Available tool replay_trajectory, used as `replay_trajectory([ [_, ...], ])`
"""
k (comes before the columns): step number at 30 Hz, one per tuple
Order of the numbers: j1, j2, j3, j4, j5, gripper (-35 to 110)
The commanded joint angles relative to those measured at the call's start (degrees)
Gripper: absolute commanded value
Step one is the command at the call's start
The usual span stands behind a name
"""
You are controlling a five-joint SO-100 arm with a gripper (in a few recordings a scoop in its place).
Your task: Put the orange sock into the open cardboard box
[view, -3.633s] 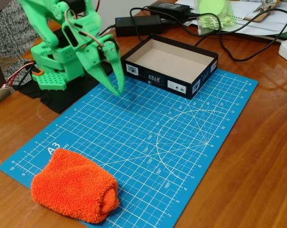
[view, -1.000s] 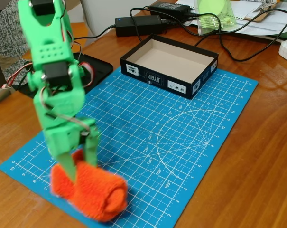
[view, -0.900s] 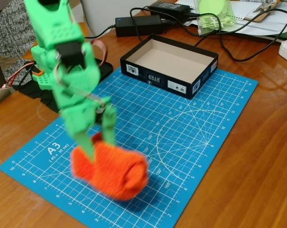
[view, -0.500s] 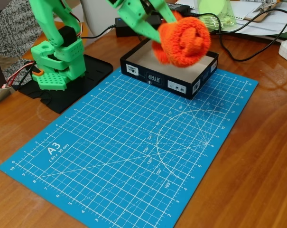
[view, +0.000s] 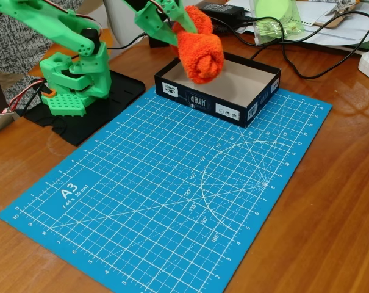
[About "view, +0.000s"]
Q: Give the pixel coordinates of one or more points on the green gripper black servo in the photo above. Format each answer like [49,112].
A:
[155,28]

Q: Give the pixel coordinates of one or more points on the orange fuzzy sock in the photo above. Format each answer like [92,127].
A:
[202,61]

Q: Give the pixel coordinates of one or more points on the green 3D-printed robot arm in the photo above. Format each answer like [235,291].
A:
[80,42]

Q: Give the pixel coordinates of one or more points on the dark blue cardboard box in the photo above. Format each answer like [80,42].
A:
[202,105]

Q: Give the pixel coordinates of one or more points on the slim black power adapter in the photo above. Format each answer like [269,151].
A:
[225,10]

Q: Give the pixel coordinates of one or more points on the green transparent plastic bag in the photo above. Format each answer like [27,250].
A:
[278,21]

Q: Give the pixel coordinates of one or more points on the blue A3 cutting mat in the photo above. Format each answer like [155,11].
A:
[172,183]

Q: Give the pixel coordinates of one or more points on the white paper stack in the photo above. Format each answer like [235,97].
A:
[333,36]

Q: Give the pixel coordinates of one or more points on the grey speckled fabric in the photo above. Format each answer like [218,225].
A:
[7,55]

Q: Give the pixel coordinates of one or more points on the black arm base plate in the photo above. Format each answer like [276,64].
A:
[123,88]

